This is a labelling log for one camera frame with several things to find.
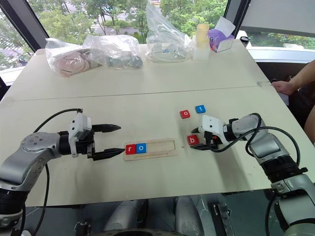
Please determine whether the plastic bag with grey item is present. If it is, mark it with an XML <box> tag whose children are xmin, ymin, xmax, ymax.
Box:
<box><xmin>83</xmin><ymin>34</ymin><xmax>144</xmax><ymax>71</ymax></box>

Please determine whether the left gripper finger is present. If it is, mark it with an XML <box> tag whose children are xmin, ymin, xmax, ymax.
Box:
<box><xmin>92</xmin><ymin>123</ymin><xmax>122</xmax><ymax>134</ymax></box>
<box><xmin>94</xmin><ymin>147</ymin><xmax>126</xmax><ymax>162</ymax></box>

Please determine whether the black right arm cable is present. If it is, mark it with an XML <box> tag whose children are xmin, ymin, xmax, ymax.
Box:
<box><xmin>213</xmin><ymin>112</ymin><xmax>301</xmax><ymax>173</ymax></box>

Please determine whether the metal bracket with screws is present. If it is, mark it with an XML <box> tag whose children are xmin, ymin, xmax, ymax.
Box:
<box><xmin>212</xmin><ymin>202</ymin><xmax>235</xmax><ymax>236</ymax></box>

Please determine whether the person's bare hand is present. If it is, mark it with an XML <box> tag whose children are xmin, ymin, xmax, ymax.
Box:
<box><xmin>271</xmin><ymin>81</ymin><xmax>295</xmax><ymax>95</ymax></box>

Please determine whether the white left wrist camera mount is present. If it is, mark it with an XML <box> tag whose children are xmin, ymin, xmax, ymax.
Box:
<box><xmin>68</xmin><ymin>112</ymin><xmax>93</xmax><ymax>158</ymax></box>

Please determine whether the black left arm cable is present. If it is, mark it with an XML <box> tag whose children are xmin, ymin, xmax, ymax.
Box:
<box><xmin>23</xmin><ymin>108</ymin><xmax>83</xmax><ymax>236</ymax></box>

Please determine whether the purple tissue box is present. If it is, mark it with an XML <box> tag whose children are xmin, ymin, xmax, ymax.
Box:
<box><xmin>207</xmin><ymin>16</ymin><xmax>236</xmax><ymax>53</ymax></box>

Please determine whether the wooden letter tray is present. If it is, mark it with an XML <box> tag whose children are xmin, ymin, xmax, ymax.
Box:
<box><xmin>123</xmin><ymin>138</ymin><xmax>179</xmax><ymax>162</ymax></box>

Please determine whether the grey rounded shape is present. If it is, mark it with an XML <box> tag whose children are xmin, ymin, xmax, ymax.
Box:
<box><xmin>102</xmin><ymin>199</ymin><xmax>149</xmax><ymax>232</ymax></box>
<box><xmin>174</xmin><ymin>196</ymin><xmax>205</xmax><ymax>232</ymax></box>

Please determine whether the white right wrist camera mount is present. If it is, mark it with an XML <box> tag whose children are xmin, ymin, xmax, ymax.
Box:
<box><xmin>197</xmin><ymin>114</ymin><xmax>226</xmax><ymax>146</ymax></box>

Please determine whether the tall clear plastic bag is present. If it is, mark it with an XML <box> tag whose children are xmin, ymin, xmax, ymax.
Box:
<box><xmin>144</xmin><ymin>1</ymin><xmax>195</xmax><ymax>63</ymax></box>

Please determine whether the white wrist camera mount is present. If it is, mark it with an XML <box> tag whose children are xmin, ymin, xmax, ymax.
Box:
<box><xmin>68</xmin><ymin>112</ymin><xmax>93</xmax><ymax>158</ymax></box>
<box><xmin>197</xmin><ymin>114</ymin><xmax>226</xmax><ymax>146</ymax></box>

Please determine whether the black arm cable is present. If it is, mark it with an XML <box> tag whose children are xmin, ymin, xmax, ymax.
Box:
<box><xmin>23</xmin><ymin>108</ymin><xmax>83</xmax><ymax>236</ymax></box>
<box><xmin>213</xmin><ymin>112</ymin><xmax>301</xmax><ymax>173</ymax></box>

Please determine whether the pale yellow plastic cup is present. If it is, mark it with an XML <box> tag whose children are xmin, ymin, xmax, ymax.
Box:
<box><xmin>195</xmin><ymin>23</ymin><xmax>210</xmax><ymax>44</ymax></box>

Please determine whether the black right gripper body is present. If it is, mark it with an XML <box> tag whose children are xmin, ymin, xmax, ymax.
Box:
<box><xmin>203</xmin><ymin>131</ymin><xmax>221</xmax><ymax>151</ymax></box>

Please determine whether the plastic bag with pink contents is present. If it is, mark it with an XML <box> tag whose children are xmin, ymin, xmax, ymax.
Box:
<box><xmin>45</xmin><ymin>37</ymin><xmax>105</xmax><ymax>78</ymax></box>

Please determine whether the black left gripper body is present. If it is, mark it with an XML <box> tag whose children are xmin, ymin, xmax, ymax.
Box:
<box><xmin>73</xmin><ymin>124</ymin><xmax>97</xmax><ymax>162</ymax></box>

